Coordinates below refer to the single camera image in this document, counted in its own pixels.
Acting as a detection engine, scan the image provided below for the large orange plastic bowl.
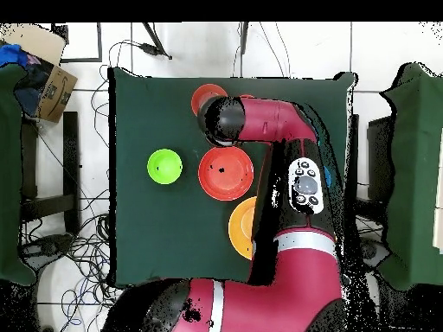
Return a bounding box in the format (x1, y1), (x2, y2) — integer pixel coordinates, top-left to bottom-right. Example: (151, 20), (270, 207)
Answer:
(228, 195), (258, 261)

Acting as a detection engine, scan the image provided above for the wide orange-red shallow bowl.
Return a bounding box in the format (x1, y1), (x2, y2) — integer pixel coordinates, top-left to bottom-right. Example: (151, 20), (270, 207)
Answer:
(197, 146), (255, 202)

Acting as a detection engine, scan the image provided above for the green plastic bowl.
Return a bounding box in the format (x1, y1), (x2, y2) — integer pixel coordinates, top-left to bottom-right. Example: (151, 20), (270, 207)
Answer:
(146, 148), (183, 186)

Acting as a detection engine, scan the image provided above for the dark green table cloth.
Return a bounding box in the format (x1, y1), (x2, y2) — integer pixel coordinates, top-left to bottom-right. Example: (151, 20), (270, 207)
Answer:
(108, 67), (357, 288)

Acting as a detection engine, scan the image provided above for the small orange-red ringed bowl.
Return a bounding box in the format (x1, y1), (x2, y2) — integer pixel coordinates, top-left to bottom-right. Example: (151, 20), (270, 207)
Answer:
(190, 83), (228, 118)

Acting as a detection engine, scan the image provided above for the black tripod leg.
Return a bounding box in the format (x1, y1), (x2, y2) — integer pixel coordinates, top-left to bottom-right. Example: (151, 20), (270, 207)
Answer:
(141, 22), (173, 61)
(239, 22), (250, 55)

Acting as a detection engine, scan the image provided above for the black box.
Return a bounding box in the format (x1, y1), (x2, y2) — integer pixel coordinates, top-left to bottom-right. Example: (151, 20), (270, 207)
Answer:
(366, 115), (395, 201)

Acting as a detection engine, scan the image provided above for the black rounded floor base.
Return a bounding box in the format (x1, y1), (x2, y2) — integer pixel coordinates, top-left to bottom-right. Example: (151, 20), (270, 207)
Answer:
(20, 233), (74, 265)
(359, 238), (392, 269)

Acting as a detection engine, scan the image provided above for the brown cardboard box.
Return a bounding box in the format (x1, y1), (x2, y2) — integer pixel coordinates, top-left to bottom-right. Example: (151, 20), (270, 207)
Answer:
(0, 22), (79, 124)

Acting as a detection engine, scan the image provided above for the green cloth covered table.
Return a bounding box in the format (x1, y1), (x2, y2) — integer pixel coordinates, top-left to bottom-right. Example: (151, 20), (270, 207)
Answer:
(0, 63), (37, 286)
(380, 61), (443, 291)

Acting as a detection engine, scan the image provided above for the blue cloth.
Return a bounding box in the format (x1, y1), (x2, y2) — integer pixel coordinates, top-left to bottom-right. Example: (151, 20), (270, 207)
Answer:
(0, 43), (29, 67)

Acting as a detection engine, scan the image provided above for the tangle of black cables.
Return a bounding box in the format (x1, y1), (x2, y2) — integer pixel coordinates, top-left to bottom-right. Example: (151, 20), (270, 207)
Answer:
(20, 186), (139, 332)

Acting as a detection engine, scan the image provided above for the black chair frame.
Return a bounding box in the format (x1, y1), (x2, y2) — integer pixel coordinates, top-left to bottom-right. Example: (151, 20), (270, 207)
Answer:
(20, 111), (80, 236)

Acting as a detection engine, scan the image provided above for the black metal frame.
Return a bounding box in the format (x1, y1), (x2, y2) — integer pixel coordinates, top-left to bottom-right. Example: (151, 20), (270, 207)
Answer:
(51, 22), (103, 64)

